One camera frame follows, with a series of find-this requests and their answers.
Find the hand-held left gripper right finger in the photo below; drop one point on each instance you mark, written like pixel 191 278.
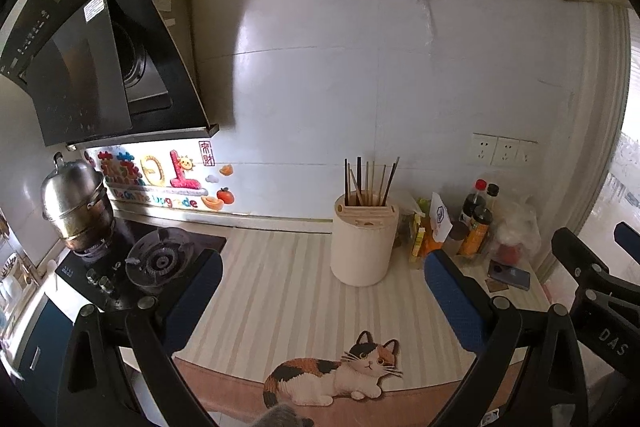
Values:
pixel 450 297

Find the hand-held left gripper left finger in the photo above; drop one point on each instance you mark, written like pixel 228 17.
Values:
pixel 197 294

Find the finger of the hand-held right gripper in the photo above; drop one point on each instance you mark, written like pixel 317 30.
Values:
pixel 629 236
pixel 575 252

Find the cream cylindrical utensil holder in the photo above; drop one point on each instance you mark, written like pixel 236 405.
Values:
pixel 362 247

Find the bunch of chopsticks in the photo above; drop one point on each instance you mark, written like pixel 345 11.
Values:
pixel 359 182

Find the small brown card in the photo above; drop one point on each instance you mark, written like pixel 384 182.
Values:
pixel 497 287

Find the metal stove burner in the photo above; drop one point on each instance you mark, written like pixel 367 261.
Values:
pixel 160 262

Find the orange seasoning packet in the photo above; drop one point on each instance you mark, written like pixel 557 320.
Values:
pixel 433 248

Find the small jar brown lid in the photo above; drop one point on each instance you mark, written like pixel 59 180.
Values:
pixel 456 239

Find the blue-grey smartphone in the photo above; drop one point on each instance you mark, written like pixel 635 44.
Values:
pixel 509 276

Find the clear plastic bag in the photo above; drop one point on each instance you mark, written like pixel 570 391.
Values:
pixel 517 227

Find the yellow seasoning packet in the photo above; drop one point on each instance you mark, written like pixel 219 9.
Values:
pixel 417 243

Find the bottle with orange label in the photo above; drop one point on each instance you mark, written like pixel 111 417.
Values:
pixel 475 234

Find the black glass gas stove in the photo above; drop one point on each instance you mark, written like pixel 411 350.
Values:
pixel 135 267

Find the striped cat-print mat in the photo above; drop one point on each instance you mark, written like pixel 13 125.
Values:
pixel 280 287

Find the soy sauce bottle red cap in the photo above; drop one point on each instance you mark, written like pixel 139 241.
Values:
pixel 472 207

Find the grey fuzzy cloth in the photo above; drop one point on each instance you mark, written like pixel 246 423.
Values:
pixel 280 417

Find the stainless steel steamer pot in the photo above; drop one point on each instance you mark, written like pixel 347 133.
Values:
pixel 75 202

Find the blue base cabinet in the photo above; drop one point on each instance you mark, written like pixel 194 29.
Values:
pixel 42 337

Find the black range hood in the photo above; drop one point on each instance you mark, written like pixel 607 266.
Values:
pixel 95 57

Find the gold ingot wall sticker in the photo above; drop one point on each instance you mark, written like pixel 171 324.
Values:
pixel 212 202

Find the persimmon wall sticker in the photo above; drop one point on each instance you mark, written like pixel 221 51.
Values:
pixel 225 196

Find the white wall socket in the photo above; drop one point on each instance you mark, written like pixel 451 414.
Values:
pixel 506 152
pixel 483 149
pixel 526 153

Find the white cloud wall sticker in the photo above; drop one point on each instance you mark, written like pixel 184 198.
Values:
pixel 212 179

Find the colourful lettering wall sticker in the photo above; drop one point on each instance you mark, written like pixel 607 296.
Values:
pixel 145 179

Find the orange ingot wall sticker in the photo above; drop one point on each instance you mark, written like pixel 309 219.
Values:
pixel 227 169

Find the red square wall sticker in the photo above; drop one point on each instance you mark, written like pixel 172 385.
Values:
pixel 206 153

